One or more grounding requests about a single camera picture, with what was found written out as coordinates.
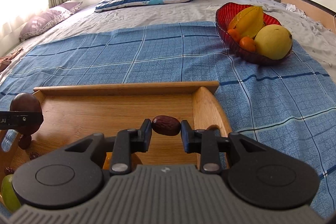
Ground crumpled clothes at left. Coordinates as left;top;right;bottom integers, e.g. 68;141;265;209
0;47;23;72

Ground wooden serving tray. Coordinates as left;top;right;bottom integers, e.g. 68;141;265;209
0;80;233;212

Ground small orange in bowl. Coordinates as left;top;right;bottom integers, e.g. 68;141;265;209
227;29;241;43
239;36;256;52

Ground yellow starfruit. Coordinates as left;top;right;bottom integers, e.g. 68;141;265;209
227;6;265;38

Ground red jujube date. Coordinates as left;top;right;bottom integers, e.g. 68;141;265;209
151;115;181;136

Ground blue checked cloth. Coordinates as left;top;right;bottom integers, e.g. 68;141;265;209
1;22;335;218

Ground dark purple passion fruit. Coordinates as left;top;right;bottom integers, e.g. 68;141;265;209
10;93;44;135

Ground grey bed sheet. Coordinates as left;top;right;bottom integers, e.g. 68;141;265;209
1;0;335;81

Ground green apple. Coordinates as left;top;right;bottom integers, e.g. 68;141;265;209
1;174;21;213

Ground yellow mango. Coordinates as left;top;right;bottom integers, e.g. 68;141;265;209
254;24;292;60

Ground large brownish orange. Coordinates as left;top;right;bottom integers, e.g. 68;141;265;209
102;152;142;171

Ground purple pillow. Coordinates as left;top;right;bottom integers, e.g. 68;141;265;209
19;2;82;42

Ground small dates in tray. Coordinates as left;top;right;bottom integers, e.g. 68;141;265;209
1;135;42;177

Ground red glass fruit bowl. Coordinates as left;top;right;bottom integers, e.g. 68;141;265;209
215;2;292;66

